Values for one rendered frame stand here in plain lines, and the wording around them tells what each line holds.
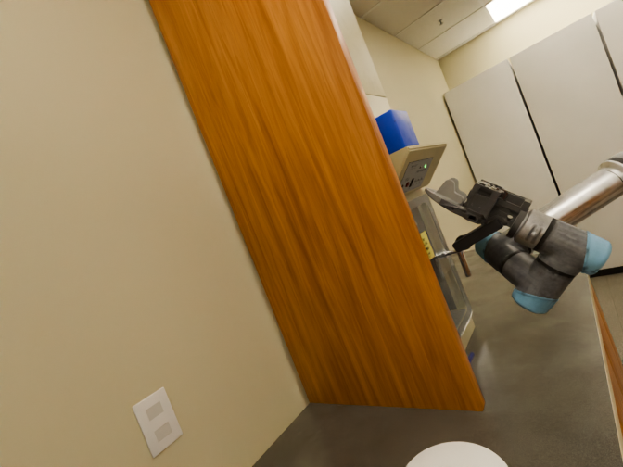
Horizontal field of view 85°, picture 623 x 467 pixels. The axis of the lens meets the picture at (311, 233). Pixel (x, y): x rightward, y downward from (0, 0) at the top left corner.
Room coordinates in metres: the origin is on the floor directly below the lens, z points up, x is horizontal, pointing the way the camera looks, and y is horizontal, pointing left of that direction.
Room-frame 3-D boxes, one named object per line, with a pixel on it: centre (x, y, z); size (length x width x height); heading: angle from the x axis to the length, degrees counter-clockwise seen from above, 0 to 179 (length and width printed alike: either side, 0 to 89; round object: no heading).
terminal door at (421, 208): (0.92, -0.28, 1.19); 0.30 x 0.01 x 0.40; 141
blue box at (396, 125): (0.81, -0.25, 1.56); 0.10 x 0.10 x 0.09; 51
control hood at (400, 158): (0.89, -0.32, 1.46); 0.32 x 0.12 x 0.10; 141
